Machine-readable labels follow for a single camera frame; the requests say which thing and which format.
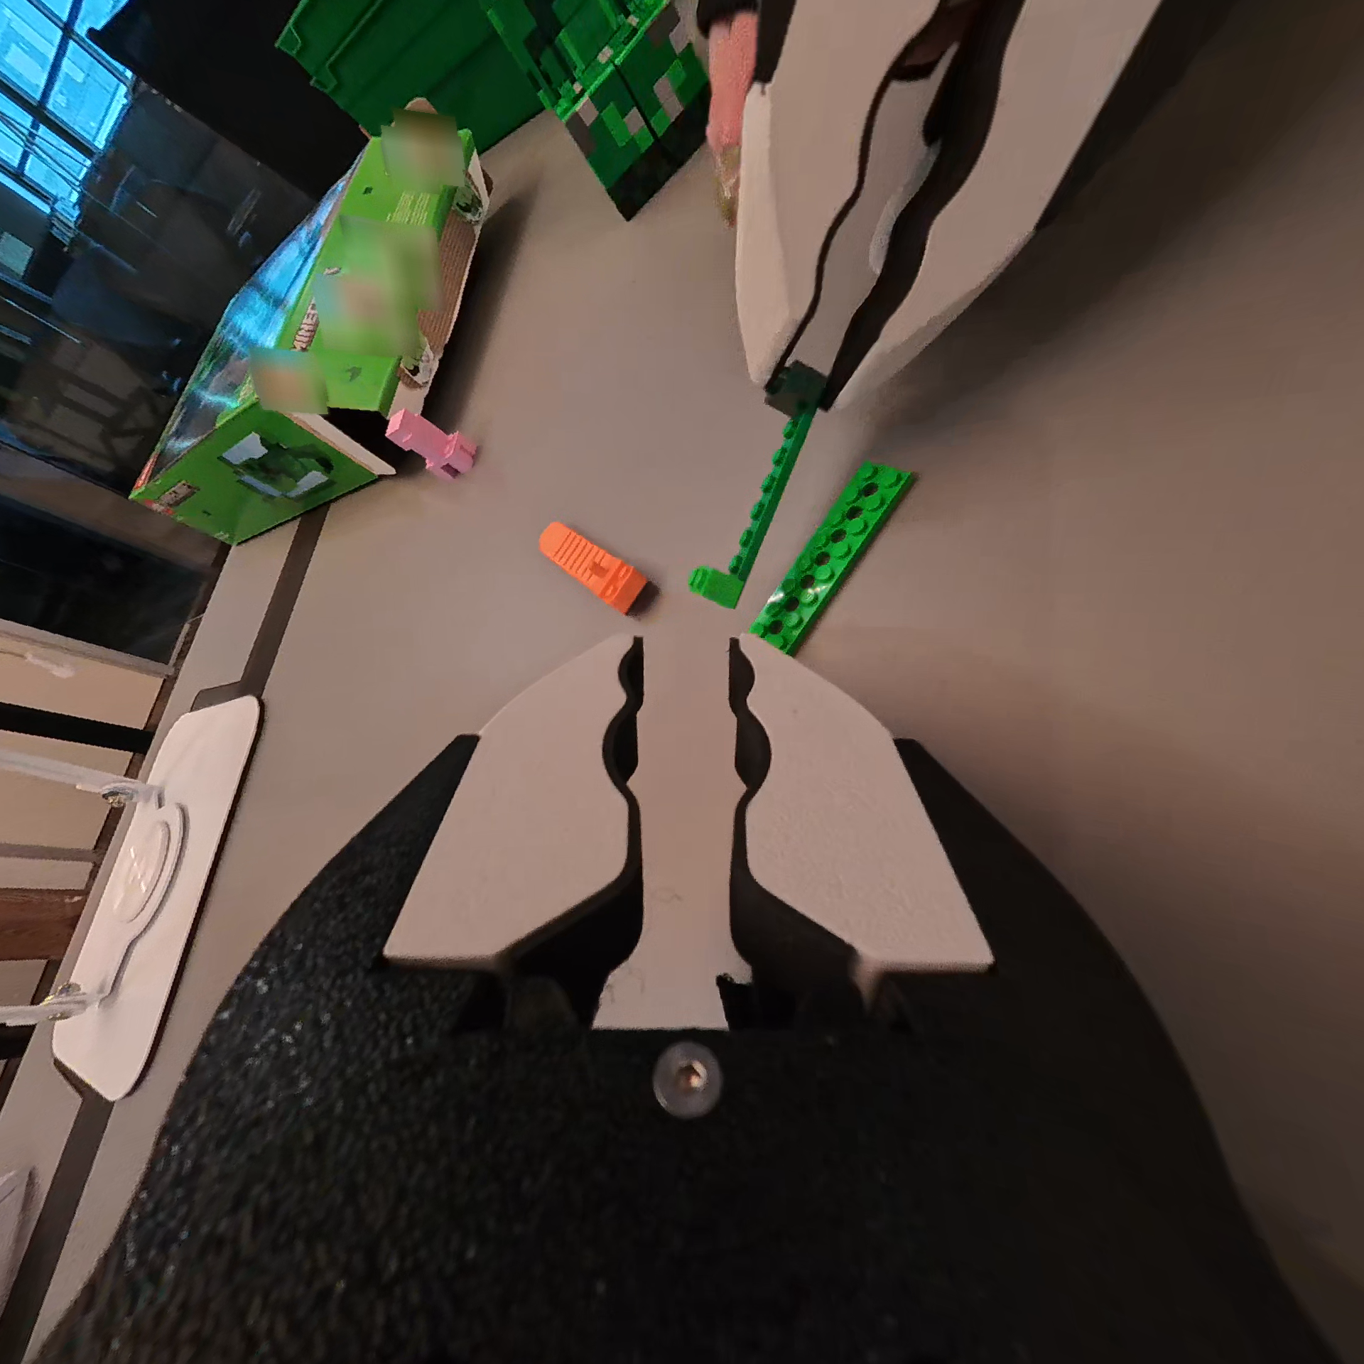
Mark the orange lego brick separator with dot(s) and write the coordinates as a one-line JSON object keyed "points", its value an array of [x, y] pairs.
{"points": [[596, 565]]}

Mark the pink plastic object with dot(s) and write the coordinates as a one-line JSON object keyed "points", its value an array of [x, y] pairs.
{"points": [[730, 87]]}

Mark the green plastic crate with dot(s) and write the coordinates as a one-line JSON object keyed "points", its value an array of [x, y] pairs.
{"points": [[404, 54]]}

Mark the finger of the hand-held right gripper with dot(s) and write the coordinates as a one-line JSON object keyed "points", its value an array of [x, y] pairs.
{"points": [[787, 202], [1023, 140]]}

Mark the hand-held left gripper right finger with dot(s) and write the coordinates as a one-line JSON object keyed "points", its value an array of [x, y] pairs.
{"points": [[852, 832]]}

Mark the clear acrylic stand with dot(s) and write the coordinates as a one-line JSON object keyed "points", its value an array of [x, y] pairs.
{"points": [[106, 794]]}

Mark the white flat pad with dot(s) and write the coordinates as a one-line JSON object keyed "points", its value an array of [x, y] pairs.
{"points": [[159, 885]]}

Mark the green pixelated lego figure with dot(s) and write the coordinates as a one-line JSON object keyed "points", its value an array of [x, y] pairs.
{"points": [[628, 96]]}

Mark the wide green lego plate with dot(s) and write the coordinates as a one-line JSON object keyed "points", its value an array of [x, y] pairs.
{"points": [[837, 555]]}

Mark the window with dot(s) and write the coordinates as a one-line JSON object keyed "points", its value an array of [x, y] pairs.
{"points": [[47, 96]]}

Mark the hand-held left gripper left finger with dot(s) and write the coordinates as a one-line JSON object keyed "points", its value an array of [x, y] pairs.
{"points": [[510, 832]]}

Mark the pink lego pig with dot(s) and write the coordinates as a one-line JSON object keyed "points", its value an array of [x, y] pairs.
{"points": [[425, 437]]}

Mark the green lego set box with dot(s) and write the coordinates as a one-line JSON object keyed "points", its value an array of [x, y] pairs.
{"points": [[298, 426]]}

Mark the narrow green lego plate assembly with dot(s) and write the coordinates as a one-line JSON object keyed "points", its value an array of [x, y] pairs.
{"points": [[772, 491]]}

